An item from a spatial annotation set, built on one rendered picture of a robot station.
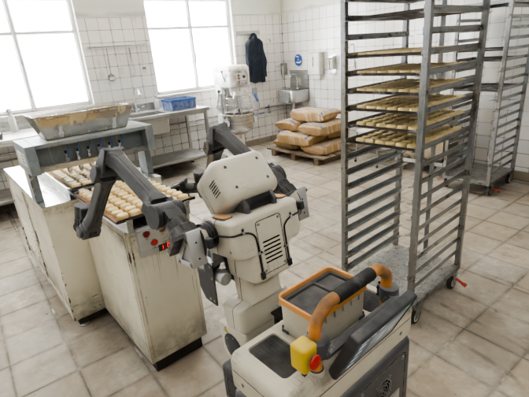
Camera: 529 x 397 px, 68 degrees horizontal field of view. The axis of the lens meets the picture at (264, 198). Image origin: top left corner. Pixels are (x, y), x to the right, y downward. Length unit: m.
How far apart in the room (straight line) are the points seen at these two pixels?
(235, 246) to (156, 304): 1.02
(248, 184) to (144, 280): 0.98
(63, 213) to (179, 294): 0.84
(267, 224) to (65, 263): 1.65
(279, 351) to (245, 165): 0.55
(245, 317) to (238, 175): 0.47
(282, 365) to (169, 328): 1.21
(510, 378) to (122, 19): 5.53
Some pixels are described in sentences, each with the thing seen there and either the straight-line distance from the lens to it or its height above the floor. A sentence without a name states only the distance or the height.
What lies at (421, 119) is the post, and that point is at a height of 1.21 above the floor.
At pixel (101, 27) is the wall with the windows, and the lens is 5.91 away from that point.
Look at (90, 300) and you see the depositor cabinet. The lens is 2.78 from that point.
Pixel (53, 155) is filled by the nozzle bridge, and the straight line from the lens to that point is 2.54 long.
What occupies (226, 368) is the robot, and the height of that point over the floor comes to 0.62.
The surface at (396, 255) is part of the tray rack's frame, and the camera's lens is 2.95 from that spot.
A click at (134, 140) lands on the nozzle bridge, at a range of 2.67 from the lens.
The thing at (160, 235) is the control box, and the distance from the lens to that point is 1.94.
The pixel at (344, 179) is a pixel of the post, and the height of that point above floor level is 0.83.
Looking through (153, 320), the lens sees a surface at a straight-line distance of 2.16.
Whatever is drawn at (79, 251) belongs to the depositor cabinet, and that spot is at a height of 0.52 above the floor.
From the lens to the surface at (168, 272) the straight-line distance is 2.07.
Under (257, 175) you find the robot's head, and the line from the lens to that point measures 1.23.
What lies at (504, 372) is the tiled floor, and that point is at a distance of 2.43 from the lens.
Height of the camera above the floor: 1.56
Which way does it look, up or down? 21 degrees down
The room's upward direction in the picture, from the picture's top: 4 degrees counter-clockwise
